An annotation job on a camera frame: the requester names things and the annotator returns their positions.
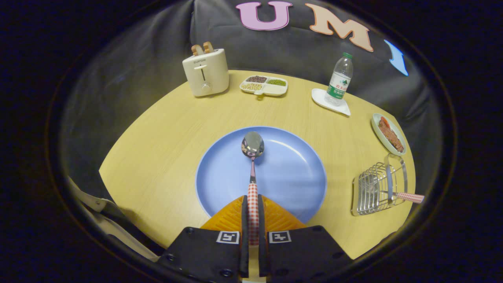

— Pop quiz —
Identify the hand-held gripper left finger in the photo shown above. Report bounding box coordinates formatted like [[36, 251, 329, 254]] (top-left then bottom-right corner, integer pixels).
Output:
[[157, 195, 249, 283]]

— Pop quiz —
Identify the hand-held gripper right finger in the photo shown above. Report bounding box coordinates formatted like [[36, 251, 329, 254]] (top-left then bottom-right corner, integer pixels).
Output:
[[257, 195, 352, 283]]

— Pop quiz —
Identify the red checked handle spoon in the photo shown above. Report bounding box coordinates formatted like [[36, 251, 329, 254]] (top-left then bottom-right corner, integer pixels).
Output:
[[241, 131, 264, 246]]

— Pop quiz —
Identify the red checked handle fork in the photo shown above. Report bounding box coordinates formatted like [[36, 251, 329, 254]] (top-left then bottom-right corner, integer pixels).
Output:
[[379, 191, 425, 204]]

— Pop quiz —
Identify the blue round plate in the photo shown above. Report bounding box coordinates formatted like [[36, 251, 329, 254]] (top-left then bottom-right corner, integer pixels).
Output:
[[195, 126, 327, 224]]

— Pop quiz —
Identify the metal perforated drain basket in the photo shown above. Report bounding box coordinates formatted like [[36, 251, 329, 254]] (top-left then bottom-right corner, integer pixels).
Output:
[[351, 153, 408, 217]]

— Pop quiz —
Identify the white divided bean dish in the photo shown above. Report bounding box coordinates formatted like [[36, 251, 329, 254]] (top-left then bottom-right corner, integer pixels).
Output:
[[239, 75, 288, 97]]

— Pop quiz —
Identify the person's cream clothing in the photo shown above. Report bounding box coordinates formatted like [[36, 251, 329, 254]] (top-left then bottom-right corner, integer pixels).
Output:
[[65, 175, 162, 262]]

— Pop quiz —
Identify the white square coaster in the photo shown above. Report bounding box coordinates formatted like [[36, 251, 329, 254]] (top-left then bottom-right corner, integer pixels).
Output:
[[311, 88, 351, 117]]

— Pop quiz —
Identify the pale green food plate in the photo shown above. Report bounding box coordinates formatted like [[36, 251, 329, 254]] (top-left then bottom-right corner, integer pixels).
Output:
[[371, 113, 407, 156]]

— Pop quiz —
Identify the large brown meat piece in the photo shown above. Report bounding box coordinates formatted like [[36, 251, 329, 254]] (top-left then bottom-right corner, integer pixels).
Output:
[[378, 123, 404, 153]]

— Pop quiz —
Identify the cream toaster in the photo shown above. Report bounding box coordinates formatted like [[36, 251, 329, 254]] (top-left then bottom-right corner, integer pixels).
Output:
[[182, 48, 230, 97]]

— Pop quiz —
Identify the clear green-capped water bottle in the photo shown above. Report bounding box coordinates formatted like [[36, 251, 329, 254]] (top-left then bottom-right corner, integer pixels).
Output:
[[325, 52, 354, 107]]

